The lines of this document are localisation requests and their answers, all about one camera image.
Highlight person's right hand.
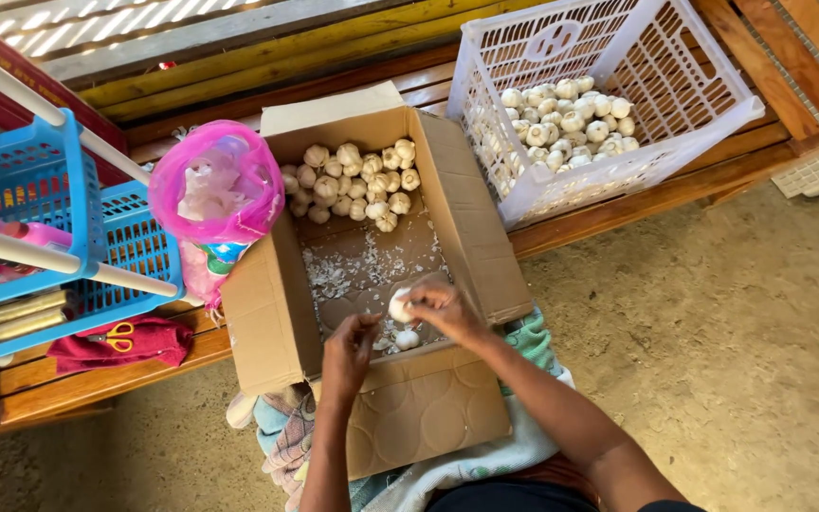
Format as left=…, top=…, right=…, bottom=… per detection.
left=403, top=275, right=490, bottom=350

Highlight person's left hand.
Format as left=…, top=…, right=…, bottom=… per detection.
left=320, top=313, right=384, bottom=408

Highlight white garlic bulb being peeled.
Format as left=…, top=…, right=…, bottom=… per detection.
left=387, top=287, right=416, bottom=324

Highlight scattered garlic skin flakes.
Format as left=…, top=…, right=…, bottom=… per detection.
left=300, top=213, right=451, bottom=357

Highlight brown cardboard box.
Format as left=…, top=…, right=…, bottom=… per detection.
left=219, top=80, right=535, bottom=482

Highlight pile of unpeeled garlic bulbs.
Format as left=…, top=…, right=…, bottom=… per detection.
left=280, top=138, right=422, bottom=233

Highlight patterned pink checked cloth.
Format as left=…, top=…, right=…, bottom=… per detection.
left=226, top=383, right=321, bottom=512

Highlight printed plastic package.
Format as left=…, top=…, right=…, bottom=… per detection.
left=179, top=239, right=253, bottom=311

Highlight wooden bench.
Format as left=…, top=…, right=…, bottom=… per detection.
left=0, top=39, right=819, bottom=445

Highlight pink plastic bag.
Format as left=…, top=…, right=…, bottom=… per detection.
left=147, top=119, right=287, bottom=246

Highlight dark red cloth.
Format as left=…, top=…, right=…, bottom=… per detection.
left=46, top=316, right=195, bottom=376

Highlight heap of cleaned garlic bulbs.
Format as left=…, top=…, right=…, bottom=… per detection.
left=473, top=76, right=641, bottom=187

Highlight person's dark garment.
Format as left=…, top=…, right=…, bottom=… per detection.
left=425, top=478, right=708, bottom=512

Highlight blue plastic rack basket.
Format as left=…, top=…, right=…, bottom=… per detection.
left=0, top=108, right=106, bottom=315
left=0, top=180, right=187, bottom=368

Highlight yellow wooden beams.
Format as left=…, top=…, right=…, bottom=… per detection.
left=77, top=0, right=553, bottom=125

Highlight white rack pole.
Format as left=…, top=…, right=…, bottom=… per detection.
left=0, top=33, right=152, bottom=187
left=0, top=222, right=180, bottom=299

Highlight white plastic lattice crate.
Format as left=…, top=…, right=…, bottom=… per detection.
left=446, top=0, right=766, bottom=231

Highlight gold metallic tube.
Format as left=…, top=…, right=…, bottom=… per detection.
left=0, top=307, right=75, bottom=347
left=0, top=289, right=71, bottom=329

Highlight pink bottles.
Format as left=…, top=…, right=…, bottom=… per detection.
left=0, top=210, right=74, bottom=294

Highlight yellow handled scissors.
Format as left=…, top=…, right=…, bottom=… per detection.
left=87, top=321, right=135, bottom=354

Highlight wooden frame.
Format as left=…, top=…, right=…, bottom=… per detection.
left=694, top=0, right=819, bottom=143

